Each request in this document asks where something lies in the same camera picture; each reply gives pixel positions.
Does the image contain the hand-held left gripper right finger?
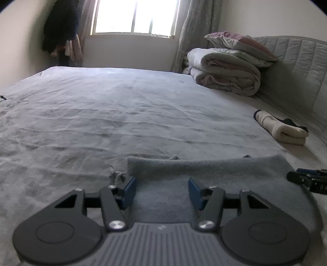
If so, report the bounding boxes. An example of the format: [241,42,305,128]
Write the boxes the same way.
[188,177,271,233]

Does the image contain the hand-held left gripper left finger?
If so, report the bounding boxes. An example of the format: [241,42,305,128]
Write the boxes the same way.
[54,176,137,233]

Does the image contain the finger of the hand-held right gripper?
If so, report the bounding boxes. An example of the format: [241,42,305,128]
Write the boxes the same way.
[296,167,327,177]
[287,171,312,186]

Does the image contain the grey knit sweater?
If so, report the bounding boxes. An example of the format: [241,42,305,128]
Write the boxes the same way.
[109,153,323,239]

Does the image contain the dark folded socks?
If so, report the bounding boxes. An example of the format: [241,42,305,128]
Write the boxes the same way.
[277,118,309,132]

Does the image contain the bed with grey sheet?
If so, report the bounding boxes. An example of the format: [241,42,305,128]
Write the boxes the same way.
[0,66,327,266]

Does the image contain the grey padded headboard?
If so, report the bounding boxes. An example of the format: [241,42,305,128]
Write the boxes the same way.
[252,36,327,151]

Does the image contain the folded grey pink quilt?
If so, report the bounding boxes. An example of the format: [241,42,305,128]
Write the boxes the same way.
[187,48,261,97]

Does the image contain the grey cloth bundle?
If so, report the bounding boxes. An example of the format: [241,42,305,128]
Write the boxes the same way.
[182,57,194,75]

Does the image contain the grey pink pillow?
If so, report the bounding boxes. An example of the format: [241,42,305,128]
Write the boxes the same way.
[204,31,279,67]

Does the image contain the pink hanging garment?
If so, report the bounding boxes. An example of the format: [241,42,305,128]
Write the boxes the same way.
[64,34,83,63]

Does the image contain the grey patterned curtain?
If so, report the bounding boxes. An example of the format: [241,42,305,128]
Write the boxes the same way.
[171,0,221,73]

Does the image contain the window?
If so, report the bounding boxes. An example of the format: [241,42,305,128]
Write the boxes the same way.
[91,0,179,39]

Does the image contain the pale pink curtain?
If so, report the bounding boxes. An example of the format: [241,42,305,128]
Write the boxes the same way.
[77,0,99,36]

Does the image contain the dark hanging jacket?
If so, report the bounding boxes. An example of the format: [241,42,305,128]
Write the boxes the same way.
[42,0,82,54]

